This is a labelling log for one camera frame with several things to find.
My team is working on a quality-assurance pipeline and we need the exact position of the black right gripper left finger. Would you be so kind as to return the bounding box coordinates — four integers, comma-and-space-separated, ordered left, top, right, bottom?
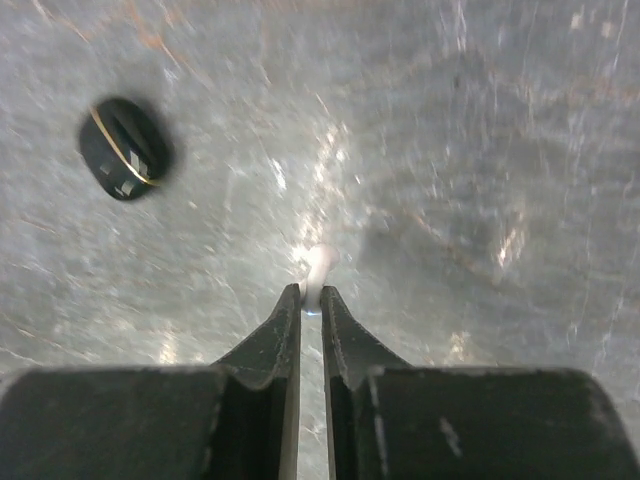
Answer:
1, 284, 301, 479

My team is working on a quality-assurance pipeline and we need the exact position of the black earbud charging case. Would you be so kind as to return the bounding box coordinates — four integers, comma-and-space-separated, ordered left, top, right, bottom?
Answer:
77, 96, 175, 202

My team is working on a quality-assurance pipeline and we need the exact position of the white clip earbud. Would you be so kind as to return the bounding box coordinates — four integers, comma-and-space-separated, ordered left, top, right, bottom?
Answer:
299, 244, 340, 315

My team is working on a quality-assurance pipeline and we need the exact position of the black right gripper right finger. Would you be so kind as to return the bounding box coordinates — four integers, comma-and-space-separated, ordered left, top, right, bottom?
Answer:
321, 286, 639, 479

